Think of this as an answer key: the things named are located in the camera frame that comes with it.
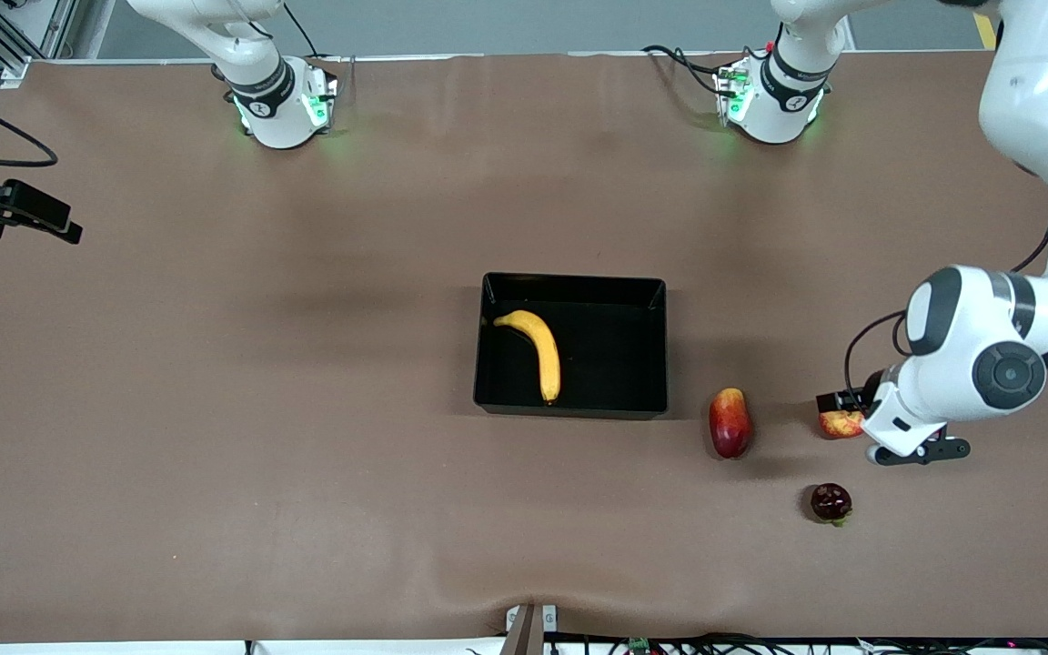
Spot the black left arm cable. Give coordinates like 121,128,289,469
844,186,1048,394

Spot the dark purple mangosteen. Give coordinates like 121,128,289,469
809,483,853,527

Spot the black left base cable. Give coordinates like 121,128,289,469
642,44,727,96

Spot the red yellow apple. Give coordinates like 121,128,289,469
818,409,867,440

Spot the yellow banana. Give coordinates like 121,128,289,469
492,309,562,405

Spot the aluminium extrusion frame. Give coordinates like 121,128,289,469
0,0,79,83

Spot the brown table mat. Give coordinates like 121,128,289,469
0,50,1048,645

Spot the black plastic box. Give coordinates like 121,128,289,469
473,272,669,420

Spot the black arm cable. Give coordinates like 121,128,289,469
844,186,1048,394
0,85,59,169

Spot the red yellow mango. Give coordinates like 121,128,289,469
709,388,753,460

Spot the black base cable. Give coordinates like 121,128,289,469
642,44,727,96
283,0,321,58

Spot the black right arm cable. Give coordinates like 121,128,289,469
0,85,59,169

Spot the metal bracket with post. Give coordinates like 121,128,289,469
506,603,559,655

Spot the black right base cable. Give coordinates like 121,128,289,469
283,0,321,58

